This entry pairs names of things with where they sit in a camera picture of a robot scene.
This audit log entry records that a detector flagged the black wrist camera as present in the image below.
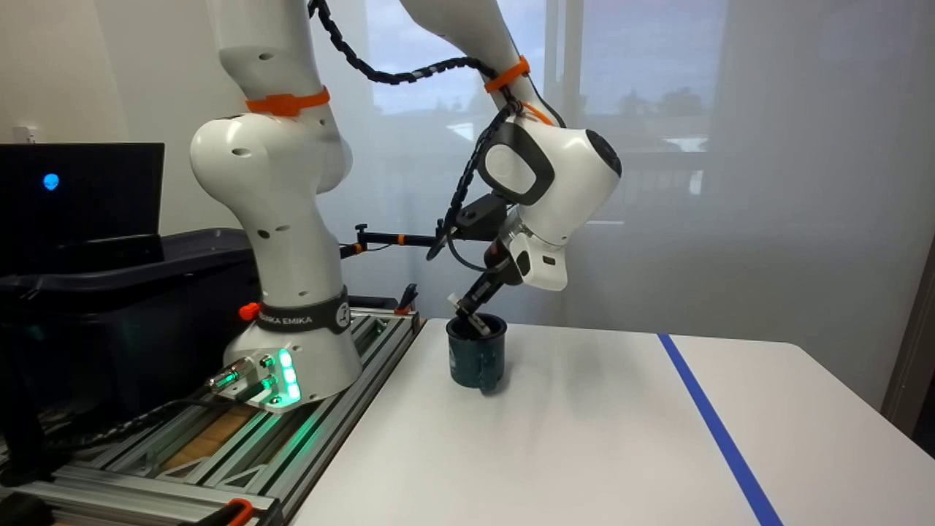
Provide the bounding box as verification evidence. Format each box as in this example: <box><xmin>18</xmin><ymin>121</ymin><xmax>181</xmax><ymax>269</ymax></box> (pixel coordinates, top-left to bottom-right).
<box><xmin>453</xmin><ymin>190</ymin><xmax>510</xmax><ymax>241</ymax></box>

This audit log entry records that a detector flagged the aluminium extrusion base frame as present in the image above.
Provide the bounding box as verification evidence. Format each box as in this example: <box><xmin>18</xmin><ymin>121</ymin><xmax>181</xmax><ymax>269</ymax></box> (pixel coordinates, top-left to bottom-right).
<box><xmin>0</xmin><ymin>305</ymin><xmax>427</xmax><ymax>526</ymax></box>

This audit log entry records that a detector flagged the blue tape stripe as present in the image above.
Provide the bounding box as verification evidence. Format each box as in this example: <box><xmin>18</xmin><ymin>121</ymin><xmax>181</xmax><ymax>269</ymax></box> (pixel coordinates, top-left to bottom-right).
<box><xmin>655</xmin><ymin>332</ymin><xmax>786</xmax><ymax>526</ymax></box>

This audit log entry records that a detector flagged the sheer white curtain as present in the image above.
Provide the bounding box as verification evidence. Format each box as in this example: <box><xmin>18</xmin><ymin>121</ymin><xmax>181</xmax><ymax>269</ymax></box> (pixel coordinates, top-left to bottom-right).
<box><xmin>288</xmin><ymin>0</ymin><xmax>935</xmax><ymax>346</ymax></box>

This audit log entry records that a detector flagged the orange and black clamp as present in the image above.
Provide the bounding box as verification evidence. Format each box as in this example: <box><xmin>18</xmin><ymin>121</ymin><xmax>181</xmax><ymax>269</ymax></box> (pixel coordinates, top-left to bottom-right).
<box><xmin>219</xmin><ymin>494</ymin><xmax>262</xmax><ymax>526</ymax></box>

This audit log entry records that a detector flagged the dark teal speckled cup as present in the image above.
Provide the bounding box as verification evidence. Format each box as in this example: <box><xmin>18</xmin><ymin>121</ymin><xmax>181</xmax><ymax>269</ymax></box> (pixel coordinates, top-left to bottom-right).
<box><xmin>444</xmin><ymin>314</ymin><xmax>510</xmax><ymax>399</ymax></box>

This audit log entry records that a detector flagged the dark brown furniture edge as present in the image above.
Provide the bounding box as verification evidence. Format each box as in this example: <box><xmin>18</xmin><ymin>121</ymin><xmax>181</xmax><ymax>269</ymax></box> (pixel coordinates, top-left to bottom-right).
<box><xmin>878</xmin><ymin>243</ymin><xmax>935</xmax><ymax>463</ymax></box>

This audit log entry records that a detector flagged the black monitor with blue light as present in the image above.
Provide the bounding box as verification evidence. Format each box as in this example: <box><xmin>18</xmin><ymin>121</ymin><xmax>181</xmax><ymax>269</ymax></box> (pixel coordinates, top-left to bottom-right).
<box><xmin>0</xmin><ymin>140</ymin><xmax>165</xmax><ymax>278</ymax></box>

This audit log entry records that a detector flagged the black cable chain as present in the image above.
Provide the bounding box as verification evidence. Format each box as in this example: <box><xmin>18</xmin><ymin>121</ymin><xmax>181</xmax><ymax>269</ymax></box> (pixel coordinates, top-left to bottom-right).
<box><xmin>307</xmin><ymin>0</ymin><xmax>523</xmax><ymax>264</ymax></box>

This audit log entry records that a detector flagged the small black orange clamp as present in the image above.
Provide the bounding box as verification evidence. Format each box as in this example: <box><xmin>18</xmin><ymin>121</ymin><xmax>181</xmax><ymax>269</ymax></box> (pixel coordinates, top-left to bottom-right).
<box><xmin>390</xmin><ymin>281</ymin><xmax>420</xmax><ymax>318</ymax></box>

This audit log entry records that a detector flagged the black cabinet box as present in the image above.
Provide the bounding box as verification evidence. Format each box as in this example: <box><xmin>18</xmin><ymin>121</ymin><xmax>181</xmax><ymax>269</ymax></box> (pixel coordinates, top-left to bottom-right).
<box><xmin>0</xmin><ymin>229</ymin><xmax>262</xmax><ymax>482</ymax></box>

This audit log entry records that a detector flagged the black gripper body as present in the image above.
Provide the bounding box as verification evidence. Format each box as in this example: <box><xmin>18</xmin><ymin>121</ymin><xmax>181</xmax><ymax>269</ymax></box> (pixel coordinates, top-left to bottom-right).
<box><xmin>481</xmin><ymin>235</ymin><xmax>529</xmax><ymax>289</ymax></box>

